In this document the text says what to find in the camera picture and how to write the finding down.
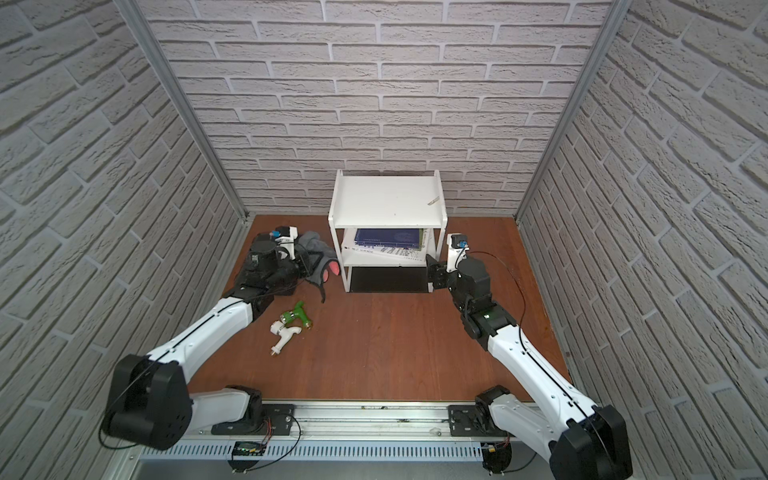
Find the aluminium corner post right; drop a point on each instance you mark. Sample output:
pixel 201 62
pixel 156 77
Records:
pixel 609 29

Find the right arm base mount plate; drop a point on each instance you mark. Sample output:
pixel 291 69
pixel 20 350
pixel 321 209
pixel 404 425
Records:
pixel 471 421

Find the aluminium corner post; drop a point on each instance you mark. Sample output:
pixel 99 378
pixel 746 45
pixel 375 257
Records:
pixel 141 30
pixel 609 29

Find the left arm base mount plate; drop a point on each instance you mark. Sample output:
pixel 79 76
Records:
pixel 276 419

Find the black round connector right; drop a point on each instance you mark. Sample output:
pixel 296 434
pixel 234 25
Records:
pixel 496 457

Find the small green circuit board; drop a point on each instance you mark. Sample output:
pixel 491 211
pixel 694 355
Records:
pixel 248 449

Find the white printed book on shelf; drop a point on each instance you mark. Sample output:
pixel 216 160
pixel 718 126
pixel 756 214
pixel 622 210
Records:
pixel 400 253

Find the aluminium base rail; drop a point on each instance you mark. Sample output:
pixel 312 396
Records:
pixel 342 431

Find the black plastic tool case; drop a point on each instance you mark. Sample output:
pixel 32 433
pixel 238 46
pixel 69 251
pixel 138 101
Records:
pixel 246 264

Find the aluminium corner post left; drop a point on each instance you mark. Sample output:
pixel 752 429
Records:
pixel 141 30

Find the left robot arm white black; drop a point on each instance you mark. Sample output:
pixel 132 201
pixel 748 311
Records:
pixel 149 402

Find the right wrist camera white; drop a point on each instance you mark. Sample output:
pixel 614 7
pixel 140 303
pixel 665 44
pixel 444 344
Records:
pixel 457 244

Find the grey and pink cloth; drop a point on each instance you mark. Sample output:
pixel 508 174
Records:
pixel 326 261

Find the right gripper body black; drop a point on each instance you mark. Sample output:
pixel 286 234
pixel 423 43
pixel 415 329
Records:
pixel 439 273

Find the green and white spray nozzle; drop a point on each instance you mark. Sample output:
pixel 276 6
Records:
pixel 289 324

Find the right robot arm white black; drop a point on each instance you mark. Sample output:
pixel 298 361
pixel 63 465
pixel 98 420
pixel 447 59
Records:
pixel 577 437

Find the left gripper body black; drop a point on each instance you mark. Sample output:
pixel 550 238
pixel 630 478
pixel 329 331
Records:
pixel 302 263

